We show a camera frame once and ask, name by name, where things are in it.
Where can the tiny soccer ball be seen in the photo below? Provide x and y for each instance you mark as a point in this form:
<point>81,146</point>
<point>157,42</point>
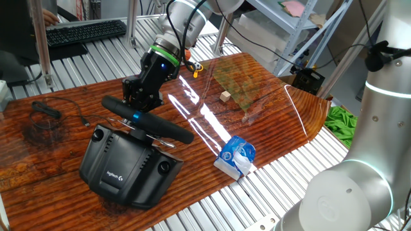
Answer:
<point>198,66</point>

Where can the person hand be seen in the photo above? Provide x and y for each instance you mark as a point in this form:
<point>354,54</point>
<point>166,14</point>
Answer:
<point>49,18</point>

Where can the black monitor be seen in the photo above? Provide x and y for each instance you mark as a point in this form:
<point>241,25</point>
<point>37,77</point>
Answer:
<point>16,29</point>

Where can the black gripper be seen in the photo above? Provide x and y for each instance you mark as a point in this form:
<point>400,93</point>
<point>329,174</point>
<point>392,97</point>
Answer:
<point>157,72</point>

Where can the small wooden cube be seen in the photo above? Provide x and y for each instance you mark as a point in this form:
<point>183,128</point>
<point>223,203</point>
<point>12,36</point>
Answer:
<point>225,96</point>

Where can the translucent plastic boxes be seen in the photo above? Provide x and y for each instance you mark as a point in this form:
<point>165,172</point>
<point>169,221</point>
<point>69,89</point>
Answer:
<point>257,32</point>

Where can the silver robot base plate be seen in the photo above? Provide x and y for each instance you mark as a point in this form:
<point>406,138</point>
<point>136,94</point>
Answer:
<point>263,224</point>

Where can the black steering wheel base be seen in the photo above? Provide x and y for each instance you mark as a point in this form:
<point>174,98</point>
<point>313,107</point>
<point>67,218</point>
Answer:
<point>128,167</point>

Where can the black equipment box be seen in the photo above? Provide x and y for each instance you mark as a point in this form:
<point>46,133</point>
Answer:
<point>307,81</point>

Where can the black racing steering wheel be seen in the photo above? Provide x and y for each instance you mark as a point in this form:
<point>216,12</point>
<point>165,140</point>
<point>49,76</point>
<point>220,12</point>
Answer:
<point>160,126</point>

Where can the black keyboard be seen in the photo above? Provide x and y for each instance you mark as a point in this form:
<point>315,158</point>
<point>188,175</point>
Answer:
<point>86,32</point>

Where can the white metal shelf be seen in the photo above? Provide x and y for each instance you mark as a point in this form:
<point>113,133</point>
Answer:
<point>298,29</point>

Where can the small orange basketball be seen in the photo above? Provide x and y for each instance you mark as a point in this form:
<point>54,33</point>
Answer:
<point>188,55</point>

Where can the aluminium frame strut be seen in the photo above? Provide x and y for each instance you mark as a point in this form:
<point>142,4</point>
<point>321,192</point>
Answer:
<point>350,51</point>

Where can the blue tissue pack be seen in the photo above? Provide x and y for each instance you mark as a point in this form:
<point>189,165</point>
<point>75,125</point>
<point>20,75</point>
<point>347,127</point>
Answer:
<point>234,157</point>

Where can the wood grain table mat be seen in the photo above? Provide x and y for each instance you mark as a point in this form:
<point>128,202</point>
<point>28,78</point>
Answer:
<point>96,199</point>

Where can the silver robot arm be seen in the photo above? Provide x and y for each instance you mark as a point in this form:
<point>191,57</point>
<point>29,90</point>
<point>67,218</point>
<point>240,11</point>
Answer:
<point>353,192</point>

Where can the pink cloth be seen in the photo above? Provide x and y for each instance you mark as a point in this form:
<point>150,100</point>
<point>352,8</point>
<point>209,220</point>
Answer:
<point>293,8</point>

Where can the aluminium frame post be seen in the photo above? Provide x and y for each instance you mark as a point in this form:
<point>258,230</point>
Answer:
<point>132,22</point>
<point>41,48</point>
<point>221,35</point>

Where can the green cloth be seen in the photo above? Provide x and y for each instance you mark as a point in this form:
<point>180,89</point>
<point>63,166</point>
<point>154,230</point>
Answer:
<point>340,125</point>

